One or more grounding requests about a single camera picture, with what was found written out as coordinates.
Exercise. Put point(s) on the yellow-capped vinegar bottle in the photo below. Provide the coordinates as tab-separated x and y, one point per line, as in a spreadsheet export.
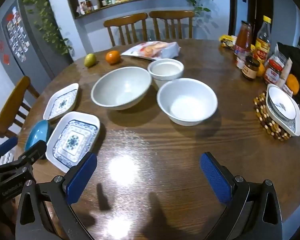
262	40

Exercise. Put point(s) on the trailing green pothos plant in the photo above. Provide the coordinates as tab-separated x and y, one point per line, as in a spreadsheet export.
47	25

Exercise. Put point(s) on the square blue-rimmed white plate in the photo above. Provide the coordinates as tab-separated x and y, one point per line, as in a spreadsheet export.
293	127

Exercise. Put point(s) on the dark wooden door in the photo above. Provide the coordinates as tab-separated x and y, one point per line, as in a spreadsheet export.
260	7

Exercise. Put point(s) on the teal plate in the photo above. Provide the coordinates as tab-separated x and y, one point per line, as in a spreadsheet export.
37	135

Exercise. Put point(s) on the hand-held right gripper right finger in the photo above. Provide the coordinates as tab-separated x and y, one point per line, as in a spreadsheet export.
215	177

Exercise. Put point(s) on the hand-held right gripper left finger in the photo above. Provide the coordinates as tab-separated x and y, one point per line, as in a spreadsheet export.
81	177

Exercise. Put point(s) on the medium white bowl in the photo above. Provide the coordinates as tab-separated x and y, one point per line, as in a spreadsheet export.
187	105

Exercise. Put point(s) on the red sauce bottle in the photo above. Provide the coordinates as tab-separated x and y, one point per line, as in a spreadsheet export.
243	42

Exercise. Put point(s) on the small deep white bowl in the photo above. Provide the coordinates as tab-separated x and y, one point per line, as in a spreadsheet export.
165	68

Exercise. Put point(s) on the cluster of fridge photo magnets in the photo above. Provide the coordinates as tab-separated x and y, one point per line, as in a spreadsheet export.
17	35

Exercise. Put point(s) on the red paper fridge decoration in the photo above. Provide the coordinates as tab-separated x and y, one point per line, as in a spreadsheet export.
0	46
10	17
7	59

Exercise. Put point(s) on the red-labelled jar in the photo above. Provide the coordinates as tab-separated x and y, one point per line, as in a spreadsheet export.
271	73

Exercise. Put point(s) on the black bag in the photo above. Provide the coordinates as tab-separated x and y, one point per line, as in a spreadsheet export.
297	55

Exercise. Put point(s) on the rhombus blue patterned plate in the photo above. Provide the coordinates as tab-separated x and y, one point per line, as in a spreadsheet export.
61	102

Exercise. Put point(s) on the grey refrigerator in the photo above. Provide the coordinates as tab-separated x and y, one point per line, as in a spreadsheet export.
40	55

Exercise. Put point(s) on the white food packet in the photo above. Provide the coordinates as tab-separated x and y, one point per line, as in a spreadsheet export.
282	60

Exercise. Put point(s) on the yellow snack packet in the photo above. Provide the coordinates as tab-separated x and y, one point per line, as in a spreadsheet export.
227	41

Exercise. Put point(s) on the orange tangerine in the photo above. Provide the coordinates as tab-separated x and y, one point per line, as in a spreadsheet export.
113	57

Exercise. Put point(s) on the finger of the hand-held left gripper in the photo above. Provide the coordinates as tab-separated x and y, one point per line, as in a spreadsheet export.
7	144
35	152

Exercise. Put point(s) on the green pear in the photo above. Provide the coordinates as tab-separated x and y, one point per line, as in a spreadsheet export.
90	60

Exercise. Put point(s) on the wooden beaded trivet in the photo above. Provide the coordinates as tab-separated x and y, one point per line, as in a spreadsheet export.
261	115

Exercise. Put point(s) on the dark-lidded sauce jar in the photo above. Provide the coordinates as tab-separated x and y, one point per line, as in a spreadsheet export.
251	68

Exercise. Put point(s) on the white snack bag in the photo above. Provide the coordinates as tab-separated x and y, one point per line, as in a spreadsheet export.
155	50

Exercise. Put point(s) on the orange fruit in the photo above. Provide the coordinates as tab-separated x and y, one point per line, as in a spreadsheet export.
293	83

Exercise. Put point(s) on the small-leaved green plant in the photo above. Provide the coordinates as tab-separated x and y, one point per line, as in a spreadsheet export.
200	5

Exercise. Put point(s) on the large grey-white bowl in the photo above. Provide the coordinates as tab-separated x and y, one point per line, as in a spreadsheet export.
120	87

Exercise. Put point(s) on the brown wooden chair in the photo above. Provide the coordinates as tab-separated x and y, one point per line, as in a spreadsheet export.
10	107
172	15
126	21

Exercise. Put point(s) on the rectangular blue patterned plate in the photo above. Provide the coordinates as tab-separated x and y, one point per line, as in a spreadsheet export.
72	140

